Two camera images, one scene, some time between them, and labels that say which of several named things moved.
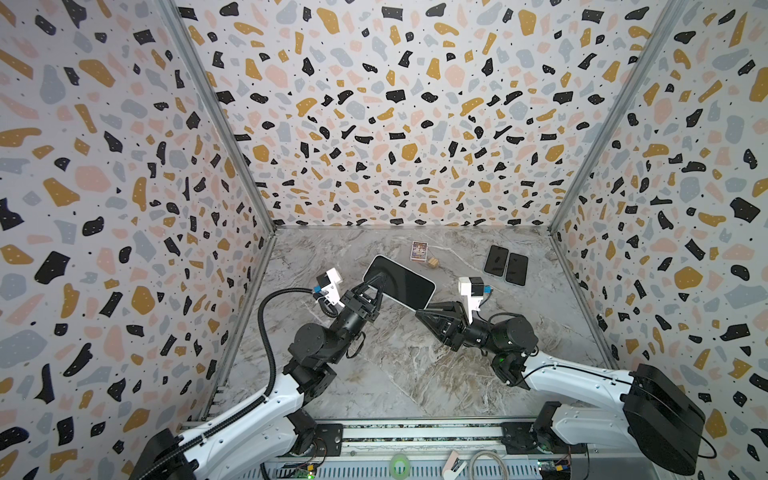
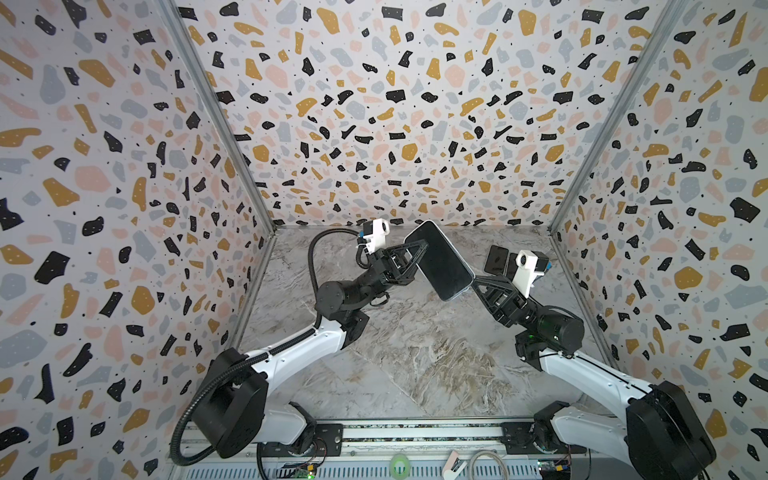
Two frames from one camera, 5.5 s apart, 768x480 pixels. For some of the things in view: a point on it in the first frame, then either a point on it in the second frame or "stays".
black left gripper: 363,309 → 388,270
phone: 517,269 stays
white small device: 453,467 stays
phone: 401,283 → 443,268
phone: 496,261 stays
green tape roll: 396,459 stays
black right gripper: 456,327 → 508,301
